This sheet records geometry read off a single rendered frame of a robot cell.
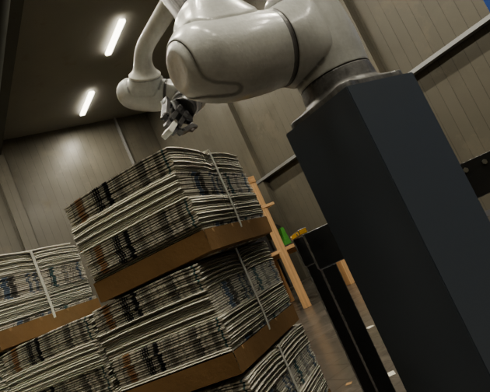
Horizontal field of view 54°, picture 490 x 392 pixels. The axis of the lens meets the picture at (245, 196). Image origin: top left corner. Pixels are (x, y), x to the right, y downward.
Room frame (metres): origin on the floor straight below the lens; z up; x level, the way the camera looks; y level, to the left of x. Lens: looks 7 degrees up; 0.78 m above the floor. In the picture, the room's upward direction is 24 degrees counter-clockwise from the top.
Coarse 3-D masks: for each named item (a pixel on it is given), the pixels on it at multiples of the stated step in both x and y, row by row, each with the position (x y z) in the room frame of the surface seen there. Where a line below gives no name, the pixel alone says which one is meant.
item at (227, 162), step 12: (216, 156) 1.15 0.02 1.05; (228, 156) 1.22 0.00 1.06; (228, 168) 1.18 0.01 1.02; (240, 168) 1.26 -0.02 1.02; (228, 180) 1.14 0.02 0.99; (240, 180) 1.22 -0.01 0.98; (240, 192) 1.18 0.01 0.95; (252, 192) 1.25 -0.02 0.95; (240, 204) 1.14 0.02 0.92; (252, 204) 1.22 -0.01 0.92; (252, 216) 1.19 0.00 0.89; (252, 240) 1.18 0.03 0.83
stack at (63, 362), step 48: (144, 288) 0.98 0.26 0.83; (192, 288) 0.94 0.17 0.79; (240, 288) 1.06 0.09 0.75; (48, 336) 1.08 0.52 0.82; (96, 336) 1.04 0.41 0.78; (144, 336) 1.00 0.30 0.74; (192, 336) 0.95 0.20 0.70; (240, 336) 0.97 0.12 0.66; (288, 336) 1.17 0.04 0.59; (0, 384) 1.14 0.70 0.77; (48, 384) 1.09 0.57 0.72; (96, 384) 1.05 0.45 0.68; (240, 384) 0.94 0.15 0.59; (288, 384) 1.08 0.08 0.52
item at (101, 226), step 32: (160, 160) 0.93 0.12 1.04; (192, 160) 1.01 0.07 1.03; (96, 192) 0.99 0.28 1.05; (128, 192) 0.96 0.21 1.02; (160, 192) 0.93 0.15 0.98; (192, 192) 0.95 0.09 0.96; (96, 224) 0.99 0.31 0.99; (128, 224) 0.97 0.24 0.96; (160, 224) 0.94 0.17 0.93; (192, 224) 0.92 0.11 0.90; (224, 224) 1.02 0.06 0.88; (96, 256) 1.01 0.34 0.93; (128, 256) 0.97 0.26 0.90
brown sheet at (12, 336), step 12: (96, 300) 1.48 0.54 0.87; (60, 312) 1.33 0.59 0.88; (72, 312) 1.37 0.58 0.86; (84, 312) 1.41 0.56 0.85; (24, 324) 1.21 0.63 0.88; (36, 324) 1.24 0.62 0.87; (48, 324) 1.28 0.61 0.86; (60, 324) 1.32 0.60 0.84; (0, 336) 1.14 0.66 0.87; (12, 336) 1.17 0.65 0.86; (24, 336) 1.20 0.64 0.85; (36, 336) 1.23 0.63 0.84; (0, 348) 1.13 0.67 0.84
